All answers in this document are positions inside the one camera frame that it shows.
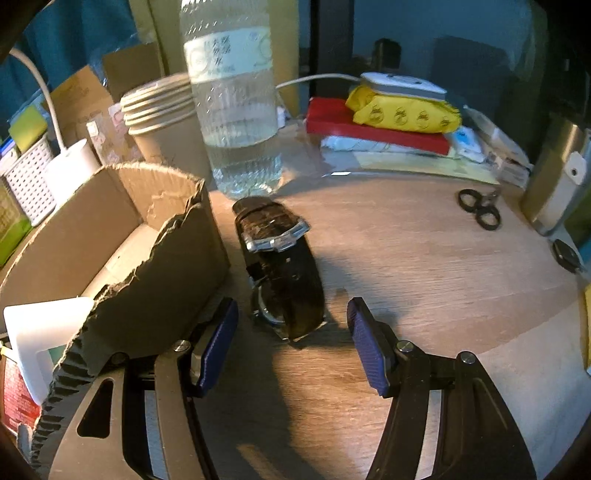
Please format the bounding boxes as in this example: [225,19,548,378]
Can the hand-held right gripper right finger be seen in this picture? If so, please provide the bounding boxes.
[346,296,539,480]

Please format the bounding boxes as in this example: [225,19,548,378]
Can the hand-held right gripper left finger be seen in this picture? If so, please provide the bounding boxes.
[48,296,241,480]

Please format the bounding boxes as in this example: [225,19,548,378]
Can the black wrist watch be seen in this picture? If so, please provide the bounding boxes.
[232,196,328,343]

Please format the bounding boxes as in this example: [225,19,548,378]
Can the cardboard box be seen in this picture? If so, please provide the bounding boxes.
[0,161,232,467]

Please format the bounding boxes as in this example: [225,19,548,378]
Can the white square charger with prongs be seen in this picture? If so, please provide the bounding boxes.
[4,296,95,402]

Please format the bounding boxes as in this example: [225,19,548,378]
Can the red and gold tin can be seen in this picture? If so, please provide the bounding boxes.
[0,353,44,462]

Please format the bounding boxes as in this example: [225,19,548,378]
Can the black scissors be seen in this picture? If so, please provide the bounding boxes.
[457,188,502,232]

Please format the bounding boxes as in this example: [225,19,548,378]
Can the clear plastic water bottle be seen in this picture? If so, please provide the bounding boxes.
[179,0,283,197]

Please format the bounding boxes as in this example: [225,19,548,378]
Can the stack of brown paper cups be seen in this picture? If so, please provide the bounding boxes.
[120,74,213,190]

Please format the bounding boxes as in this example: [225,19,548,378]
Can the black car key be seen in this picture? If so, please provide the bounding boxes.
[553,239,583,274]

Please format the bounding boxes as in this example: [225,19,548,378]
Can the yellow tissue box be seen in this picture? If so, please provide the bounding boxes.
[583,284,591,374]

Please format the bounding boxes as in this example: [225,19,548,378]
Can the white desk lamp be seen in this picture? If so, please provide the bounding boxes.
[8,46,103,209]

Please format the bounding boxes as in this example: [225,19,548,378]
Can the red book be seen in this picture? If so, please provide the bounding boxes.
[305,97,451,157]

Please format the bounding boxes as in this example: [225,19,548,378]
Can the printed glass cup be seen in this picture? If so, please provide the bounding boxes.
[85,104,144,167]

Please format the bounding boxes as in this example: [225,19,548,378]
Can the green packet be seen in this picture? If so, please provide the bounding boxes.
[0,178,33,268]

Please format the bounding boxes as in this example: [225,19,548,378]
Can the steel tumbler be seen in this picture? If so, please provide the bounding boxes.
[519,115,591,236]

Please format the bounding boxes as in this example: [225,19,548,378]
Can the white plastic basket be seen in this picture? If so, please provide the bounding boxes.
[2,134,58,227]

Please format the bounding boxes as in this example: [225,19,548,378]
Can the brown cardboard lamp packaging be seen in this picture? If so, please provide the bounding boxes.
[48,41,164,153]

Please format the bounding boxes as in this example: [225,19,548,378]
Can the yellow sponge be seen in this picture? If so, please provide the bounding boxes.
[9,104,49,153]

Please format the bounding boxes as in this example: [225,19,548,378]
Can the dark glass window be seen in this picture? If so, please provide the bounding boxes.
[309,0,555,121]

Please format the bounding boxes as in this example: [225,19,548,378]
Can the olive curtain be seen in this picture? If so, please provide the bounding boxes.
[129,0,301,116]

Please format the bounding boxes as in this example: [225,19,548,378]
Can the teal curtain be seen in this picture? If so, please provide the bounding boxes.
[14,0,139,125]

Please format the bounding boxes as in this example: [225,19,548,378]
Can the white charging cable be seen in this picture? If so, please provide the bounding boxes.
[276,73,365,90]

